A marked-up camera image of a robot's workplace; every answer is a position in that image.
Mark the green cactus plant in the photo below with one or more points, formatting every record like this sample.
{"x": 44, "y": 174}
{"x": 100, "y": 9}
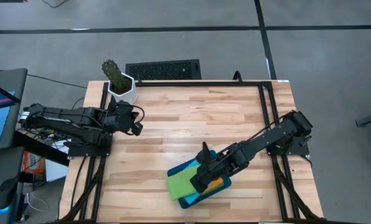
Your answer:
{"x": 114, "y": 76}

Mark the orange microfiber towel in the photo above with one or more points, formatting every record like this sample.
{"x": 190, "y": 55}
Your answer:
{"x": 216, "y": 184}

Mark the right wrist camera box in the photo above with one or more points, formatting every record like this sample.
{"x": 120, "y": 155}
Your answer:
{"x": 199, "y": 185}

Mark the orange printed bag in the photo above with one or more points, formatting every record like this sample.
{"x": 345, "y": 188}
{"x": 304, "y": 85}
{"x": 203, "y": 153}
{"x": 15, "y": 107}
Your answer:
{"x": 33, "y": 163}

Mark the green microfiber towel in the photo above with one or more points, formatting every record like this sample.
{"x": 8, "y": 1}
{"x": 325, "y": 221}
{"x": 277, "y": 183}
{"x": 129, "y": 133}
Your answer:
{"x": 179, "y": 186}

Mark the blue microfiber towel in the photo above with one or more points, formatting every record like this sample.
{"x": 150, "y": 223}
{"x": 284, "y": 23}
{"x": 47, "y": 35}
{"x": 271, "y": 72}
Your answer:
{"x": 191, "y": 198}

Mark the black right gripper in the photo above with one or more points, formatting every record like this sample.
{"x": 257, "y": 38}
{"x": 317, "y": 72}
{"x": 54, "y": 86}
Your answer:
{"x": 215, "y": 163}

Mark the black aluminium table frame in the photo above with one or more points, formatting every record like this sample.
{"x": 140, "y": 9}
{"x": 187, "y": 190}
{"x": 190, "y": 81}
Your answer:
{"x": 185, "y": 83}

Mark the black computer mouse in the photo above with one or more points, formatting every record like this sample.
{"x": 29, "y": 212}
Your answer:
{"x": 5, "y": 193}

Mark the black keyboard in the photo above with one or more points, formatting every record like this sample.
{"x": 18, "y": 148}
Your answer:
{"x": 163, "y": 70}

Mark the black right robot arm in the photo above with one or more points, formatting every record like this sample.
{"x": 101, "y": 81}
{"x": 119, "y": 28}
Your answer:
{"x": 266, "y": 137}

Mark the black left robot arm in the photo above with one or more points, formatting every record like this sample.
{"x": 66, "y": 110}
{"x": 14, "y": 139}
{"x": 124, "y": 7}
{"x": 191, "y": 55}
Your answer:
{"x": 64, "y": 116}

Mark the teal plastic bin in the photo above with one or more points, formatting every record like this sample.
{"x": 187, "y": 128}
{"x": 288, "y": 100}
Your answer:
{"x": 177, "y": 169}

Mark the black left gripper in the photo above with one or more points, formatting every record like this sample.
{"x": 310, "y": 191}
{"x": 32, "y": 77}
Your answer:
{"x": 123, "y": 116}

